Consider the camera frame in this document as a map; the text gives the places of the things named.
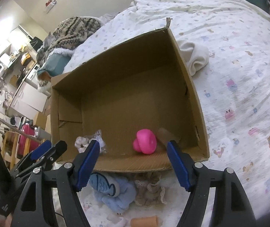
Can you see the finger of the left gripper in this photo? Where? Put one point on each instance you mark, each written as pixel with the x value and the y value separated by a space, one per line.
pixel 40 150
pixel 26 165

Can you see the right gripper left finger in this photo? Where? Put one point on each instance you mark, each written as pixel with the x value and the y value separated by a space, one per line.
pixel 35 205

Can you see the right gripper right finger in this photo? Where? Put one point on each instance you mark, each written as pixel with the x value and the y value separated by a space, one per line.
pixel 231 204

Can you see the white satin scrunchie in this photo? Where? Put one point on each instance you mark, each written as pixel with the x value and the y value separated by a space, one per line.
pixel 82 143

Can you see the light blue fish plush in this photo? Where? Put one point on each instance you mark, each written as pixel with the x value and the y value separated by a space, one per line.
pixel 114 191

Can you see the orange foam cylinder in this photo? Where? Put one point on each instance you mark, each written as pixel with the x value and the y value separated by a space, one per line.
pixel 152 221

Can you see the pink foam mushroom toy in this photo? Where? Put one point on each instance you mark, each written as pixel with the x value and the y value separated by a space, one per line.
pixel 145 142

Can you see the yellow wooden chair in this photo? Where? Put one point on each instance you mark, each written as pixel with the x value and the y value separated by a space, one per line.
pixel 10 147

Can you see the white cabinet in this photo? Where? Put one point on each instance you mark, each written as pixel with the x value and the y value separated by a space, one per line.
pixel 27 100

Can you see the brown cardboard box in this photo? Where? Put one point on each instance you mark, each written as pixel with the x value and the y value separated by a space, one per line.
pixel 142 83

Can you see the beige lace scrunchie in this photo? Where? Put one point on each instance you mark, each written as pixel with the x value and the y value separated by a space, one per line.
pixel 149 189

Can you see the tan foam block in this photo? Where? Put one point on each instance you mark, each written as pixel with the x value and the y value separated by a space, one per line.
pixel 164 136

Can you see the grey patterned knit blanket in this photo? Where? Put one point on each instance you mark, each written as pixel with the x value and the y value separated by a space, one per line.
pixel 69 34

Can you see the white folded cloth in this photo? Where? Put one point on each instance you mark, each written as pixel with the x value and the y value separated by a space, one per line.
pixel 196 56

